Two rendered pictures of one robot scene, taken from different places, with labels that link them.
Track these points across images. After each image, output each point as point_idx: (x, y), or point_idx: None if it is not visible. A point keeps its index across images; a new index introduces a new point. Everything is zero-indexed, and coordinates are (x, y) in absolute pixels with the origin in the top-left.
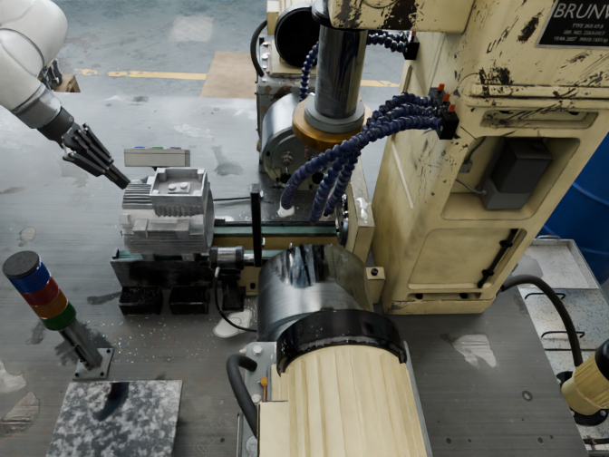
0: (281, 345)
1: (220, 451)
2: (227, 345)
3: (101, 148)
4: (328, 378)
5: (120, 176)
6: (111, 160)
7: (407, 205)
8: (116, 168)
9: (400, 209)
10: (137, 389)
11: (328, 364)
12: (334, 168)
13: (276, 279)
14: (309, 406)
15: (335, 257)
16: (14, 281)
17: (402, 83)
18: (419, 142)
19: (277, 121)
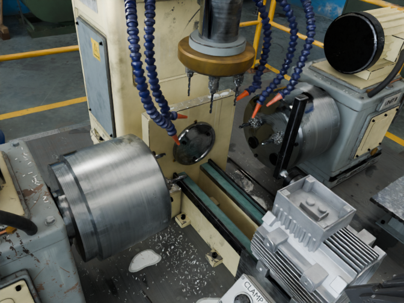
0: (381, 41)
1: (356, 193)
2: None
3: (387, 296)
4: (382, 19)
5: (363, 284)
6: (373, 288)
7: (201, 76)
8: (367, 287)
9: (190, 91)
10: (403, 214)
11: (378, 20)
12: (295, 18)
13: (313, 114)
14: (391, 25)
15: (276, 91)
16: None
17: (125, 30)
18: (184, 35)
19: (137, 178)
